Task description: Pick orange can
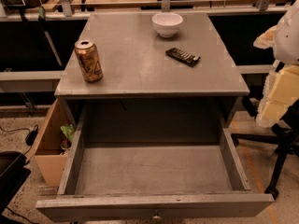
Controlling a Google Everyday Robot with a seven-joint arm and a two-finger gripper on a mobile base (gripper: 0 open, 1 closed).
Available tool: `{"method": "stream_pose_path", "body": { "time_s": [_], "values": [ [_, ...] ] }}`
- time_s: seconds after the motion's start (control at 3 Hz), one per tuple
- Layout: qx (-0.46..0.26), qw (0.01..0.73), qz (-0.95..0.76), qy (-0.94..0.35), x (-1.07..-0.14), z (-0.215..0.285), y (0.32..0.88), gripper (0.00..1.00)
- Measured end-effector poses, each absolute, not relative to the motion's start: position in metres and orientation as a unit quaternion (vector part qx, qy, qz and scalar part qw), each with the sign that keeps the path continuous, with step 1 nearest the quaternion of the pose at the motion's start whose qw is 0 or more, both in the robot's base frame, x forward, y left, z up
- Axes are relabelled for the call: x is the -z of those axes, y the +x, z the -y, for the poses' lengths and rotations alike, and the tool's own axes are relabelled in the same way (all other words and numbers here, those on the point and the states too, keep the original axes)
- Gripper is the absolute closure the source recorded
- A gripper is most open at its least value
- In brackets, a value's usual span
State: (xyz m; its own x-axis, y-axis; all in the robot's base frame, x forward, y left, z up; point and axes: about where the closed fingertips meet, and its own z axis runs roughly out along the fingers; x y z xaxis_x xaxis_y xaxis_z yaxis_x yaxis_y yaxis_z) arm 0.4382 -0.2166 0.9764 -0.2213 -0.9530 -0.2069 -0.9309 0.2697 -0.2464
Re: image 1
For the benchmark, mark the orange drink can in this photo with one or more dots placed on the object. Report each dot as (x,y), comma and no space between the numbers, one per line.
(88,59)

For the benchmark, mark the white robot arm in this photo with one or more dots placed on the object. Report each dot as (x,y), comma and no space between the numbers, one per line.
(281,87)

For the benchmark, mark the grey cabinet with top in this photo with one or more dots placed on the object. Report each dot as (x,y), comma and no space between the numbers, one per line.
(145,95)

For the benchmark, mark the black snack bar packet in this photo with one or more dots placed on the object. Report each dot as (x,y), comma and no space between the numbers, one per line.
(183,56)

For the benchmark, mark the white ceramic bowl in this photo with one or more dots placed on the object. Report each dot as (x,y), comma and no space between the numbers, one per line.
(167,24)

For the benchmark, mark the green bag in box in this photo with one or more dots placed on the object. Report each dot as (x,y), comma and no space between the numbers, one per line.
(68,131)

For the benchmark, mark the open grey drawer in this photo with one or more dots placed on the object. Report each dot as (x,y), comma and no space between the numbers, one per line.
(152,160)

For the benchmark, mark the wooden box on floor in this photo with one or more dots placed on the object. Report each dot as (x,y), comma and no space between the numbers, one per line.
(52,146)

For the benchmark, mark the black power adapter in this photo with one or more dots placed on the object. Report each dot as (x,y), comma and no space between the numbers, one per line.
(31,137)

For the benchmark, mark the black bin at left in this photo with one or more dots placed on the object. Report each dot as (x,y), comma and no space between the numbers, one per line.
(12,176)

